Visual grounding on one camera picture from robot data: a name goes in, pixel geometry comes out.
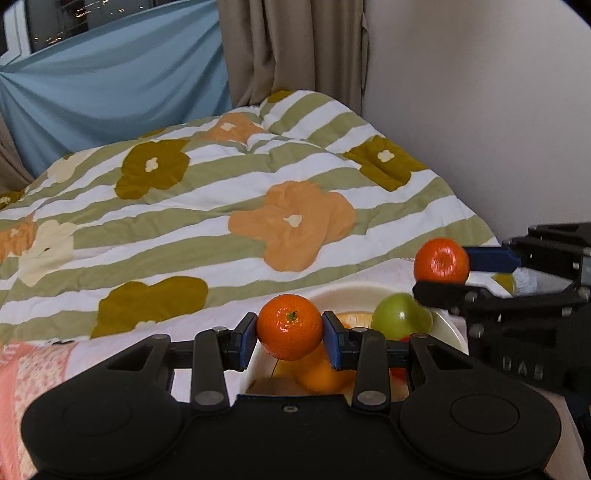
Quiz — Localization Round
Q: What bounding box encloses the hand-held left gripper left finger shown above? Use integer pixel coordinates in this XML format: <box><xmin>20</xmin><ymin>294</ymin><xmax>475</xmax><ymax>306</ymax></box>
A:
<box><xmin>104</xmin><ymin>313</ymin><xmax>258</xmax><ymax>413</ymax></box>

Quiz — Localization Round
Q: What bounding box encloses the pink floral printed cloth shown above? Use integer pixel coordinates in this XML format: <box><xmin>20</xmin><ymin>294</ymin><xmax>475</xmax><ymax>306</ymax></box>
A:
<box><xmin>0</xmin><ymin>256</ymin><xmax>462</xmax><ymax>480</ymax></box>

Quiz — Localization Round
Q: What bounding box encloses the cream printed plate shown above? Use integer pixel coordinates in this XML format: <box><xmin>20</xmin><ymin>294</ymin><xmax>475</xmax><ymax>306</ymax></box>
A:
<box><xmin>245</xmin><ymin>285</ymin><xmax>469</xmax><ymax>398</ymax></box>

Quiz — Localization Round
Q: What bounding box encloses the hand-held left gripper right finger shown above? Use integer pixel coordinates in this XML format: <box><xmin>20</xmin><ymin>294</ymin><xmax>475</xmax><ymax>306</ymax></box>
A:
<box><xmin>322</xmin><ymin>310</ymin><xmax>476</xmax><ymax>411</ymax></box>

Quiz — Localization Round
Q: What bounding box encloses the large green apple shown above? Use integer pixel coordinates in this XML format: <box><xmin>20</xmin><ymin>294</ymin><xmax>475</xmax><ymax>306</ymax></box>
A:
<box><xmin>372</xmin><ymin>293</ymin><xmax>434</xmax><ymax>342</ymax></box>

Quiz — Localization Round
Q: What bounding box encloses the small tangerine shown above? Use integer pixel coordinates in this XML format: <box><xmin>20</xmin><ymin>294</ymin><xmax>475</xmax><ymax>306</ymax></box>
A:
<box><xmin>414</xmin><ymin>237</ymin><xmax>470</xmax><ymax>284</ymax></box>
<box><xmin>257</xmin><ymin>294</ymin><xmax>324</xmax><ymax>361</ymax></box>

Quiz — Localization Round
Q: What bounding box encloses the beige curtain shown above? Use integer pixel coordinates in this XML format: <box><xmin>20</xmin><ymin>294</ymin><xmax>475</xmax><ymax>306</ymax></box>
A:
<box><xmin>217</xmin><ymin>0</ymin><xmax>370</xmax><ymax>116</ymax></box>
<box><xmin>0</xmin><ymin>115</ymin><xmax>35</xmax><ymax>191</ymax></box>

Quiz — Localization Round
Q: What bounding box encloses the orange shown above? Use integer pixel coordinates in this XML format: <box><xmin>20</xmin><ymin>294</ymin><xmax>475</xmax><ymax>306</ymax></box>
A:
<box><xmin>295</xmin><ymin>344</ymin><xmax>358</xmax><ymax>393</ymax></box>

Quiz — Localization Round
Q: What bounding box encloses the dark window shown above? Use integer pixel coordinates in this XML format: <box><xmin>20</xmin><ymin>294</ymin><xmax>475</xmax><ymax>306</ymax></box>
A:
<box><xmin>0</xmin><ymin>0</ymin><xmax>185</xmax><ymax>54</ymax></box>

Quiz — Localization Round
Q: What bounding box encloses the light blue sheet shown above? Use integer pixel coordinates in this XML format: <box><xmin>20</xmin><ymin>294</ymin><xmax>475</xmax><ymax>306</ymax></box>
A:
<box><xmin>0</xmin><ymin>0</ymin><xmax>234</xmax><ymax>178</ymax></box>

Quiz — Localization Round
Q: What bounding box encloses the green striped floral blanket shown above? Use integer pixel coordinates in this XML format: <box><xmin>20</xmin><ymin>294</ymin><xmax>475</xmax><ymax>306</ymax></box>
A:
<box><xmin>0</xmin><ymin>90</ymin><xmax>502</xmax><ymax>352</ymax></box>

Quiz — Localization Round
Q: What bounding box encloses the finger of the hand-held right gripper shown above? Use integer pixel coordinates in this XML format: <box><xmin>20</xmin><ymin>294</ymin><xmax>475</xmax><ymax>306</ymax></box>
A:
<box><xmin>412</xmin><ymin>281</ymin><xmax>591</xmax><ymax>324</ymax></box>
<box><xmin>464</xmin><ymin>224</ymin><xmax>591</xmax><ymax>278</ymax></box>

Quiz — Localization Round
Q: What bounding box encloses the small red fruit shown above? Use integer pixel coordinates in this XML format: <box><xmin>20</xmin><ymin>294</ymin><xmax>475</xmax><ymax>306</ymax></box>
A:
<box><xmin>392</xmin><ymin>335</ymin><xmax>413</xmax><ymax>383</ymax></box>

